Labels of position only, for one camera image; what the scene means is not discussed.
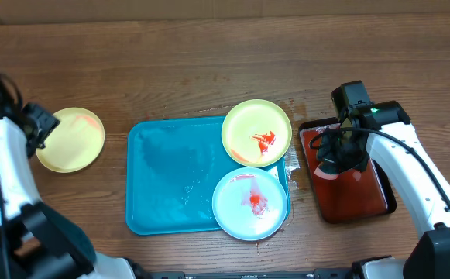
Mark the black tray with red liquid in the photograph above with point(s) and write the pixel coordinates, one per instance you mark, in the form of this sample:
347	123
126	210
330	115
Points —
352	195

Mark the yellow plate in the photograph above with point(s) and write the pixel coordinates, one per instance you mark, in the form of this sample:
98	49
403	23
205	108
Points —
75	143

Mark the teal plastic tray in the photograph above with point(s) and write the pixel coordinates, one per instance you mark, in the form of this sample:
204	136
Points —
173	167

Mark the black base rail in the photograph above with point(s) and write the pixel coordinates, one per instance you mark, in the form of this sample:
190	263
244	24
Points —
319	273

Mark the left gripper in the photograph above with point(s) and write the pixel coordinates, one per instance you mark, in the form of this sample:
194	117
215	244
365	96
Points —
47	122

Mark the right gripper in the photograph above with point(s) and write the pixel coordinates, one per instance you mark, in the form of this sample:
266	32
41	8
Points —
326	154

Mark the yellow-green plate top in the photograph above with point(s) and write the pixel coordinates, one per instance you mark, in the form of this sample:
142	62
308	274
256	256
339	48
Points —
256	133

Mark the light blue plate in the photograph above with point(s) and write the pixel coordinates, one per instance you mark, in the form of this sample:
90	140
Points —
249	204

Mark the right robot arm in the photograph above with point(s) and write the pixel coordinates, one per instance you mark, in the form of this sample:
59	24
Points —
382	132

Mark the red-stained sponge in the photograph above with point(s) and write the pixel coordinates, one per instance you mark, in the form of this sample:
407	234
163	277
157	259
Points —
326	171

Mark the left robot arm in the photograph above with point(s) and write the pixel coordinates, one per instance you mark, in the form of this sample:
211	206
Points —
35	240

